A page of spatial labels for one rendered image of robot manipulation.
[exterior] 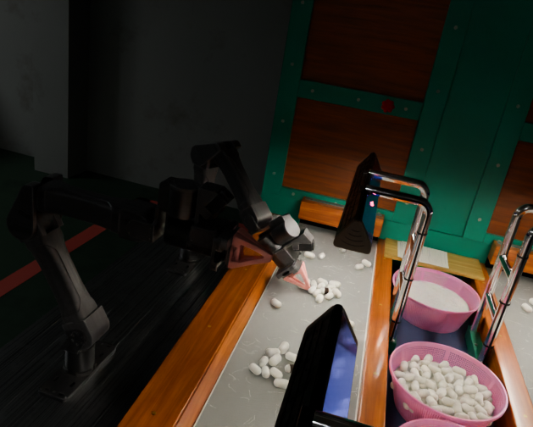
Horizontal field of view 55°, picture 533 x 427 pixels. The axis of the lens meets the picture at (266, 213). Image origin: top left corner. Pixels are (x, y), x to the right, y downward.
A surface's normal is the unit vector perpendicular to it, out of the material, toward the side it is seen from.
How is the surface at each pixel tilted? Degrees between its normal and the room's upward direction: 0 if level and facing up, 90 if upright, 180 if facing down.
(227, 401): 0
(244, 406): 0
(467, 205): 90
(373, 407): 0
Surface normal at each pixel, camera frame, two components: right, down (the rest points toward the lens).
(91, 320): 0.90, -0.25
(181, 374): 0.15, -0.91
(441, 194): -0.24, 0.33
